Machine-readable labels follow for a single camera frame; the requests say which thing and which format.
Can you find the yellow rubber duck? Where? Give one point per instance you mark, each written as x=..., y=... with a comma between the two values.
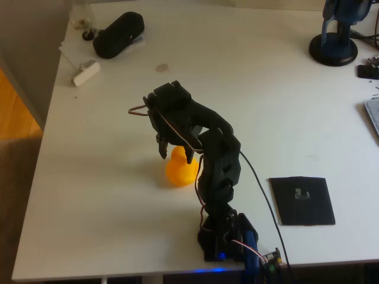
x=180, y=174

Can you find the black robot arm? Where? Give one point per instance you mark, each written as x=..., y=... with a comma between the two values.
x=220, y=165

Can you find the black square mat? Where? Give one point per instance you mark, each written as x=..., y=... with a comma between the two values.
x=314, y=207

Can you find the white rectangular adapter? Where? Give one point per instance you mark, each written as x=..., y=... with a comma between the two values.
x=87, y=72

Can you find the black oblong case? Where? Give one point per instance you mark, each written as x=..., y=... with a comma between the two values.
x=118, y=35

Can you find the blue table clamp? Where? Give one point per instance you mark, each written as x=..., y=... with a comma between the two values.
x=250, y=251

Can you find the small black round cap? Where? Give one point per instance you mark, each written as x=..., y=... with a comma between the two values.
x=88, y=35

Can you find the white paper sheets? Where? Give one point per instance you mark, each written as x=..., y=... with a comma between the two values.
x=71, y=47

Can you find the small controller board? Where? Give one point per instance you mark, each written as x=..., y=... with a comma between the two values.
x=271, y=257

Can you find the clear bottle with red label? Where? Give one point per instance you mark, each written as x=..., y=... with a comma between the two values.
x=80, y=17

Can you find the blue microphone on black stand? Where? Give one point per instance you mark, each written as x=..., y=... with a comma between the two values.
x=333, y=50

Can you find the grey laptop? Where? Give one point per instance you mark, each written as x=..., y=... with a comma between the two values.
x=374, y=115

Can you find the black phone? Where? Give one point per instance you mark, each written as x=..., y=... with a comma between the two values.
x=368, y=72

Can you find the small circuit board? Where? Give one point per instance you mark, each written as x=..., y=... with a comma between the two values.
x=373, y=60

